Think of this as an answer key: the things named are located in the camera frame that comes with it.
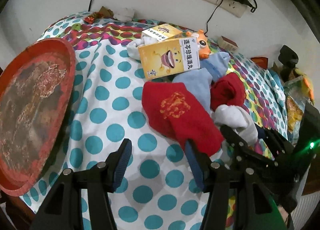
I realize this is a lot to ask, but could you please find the large yellow medicine box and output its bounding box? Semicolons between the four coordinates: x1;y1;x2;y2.
138;37;200;80

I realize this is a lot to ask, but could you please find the black clamp stand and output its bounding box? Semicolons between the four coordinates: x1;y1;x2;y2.
278;45;299;82

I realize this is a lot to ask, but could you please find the orange squeeze toy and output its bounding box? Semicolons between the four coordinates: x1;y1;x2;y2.
186;30;212;60

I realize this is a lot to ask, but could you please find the white sock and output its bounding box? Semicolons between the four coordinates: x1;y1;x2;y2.
212;105;258;146
126;38;145;61

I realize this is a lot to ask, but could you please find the polka dot bed sheet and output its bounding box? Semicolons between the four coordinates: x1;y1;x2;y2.
19;11;291;230

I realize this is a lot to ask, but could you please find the red sock with gold print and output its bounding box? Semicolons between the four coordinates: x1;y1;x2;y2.
142;82;224;156

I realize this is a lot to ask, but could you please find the small red-top box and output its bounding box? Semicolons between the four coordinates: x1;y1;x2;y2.
217;36;238;53

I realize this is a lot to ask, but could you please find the round red tray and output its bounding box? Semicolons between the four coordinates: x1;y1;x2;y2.
1;38;76;196

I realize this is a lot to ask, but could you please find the light blue sock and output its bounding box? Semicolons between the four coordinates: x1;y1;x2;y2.
172;68;213;114
200;51;231;82

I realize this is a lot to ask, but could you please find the red packet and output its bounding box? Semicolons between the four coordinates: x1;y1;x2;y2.
251;56;268;69

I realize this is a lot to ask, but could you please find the crumpled white tissue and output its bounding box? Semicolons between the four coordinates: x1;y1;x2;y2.
114;8;135;22

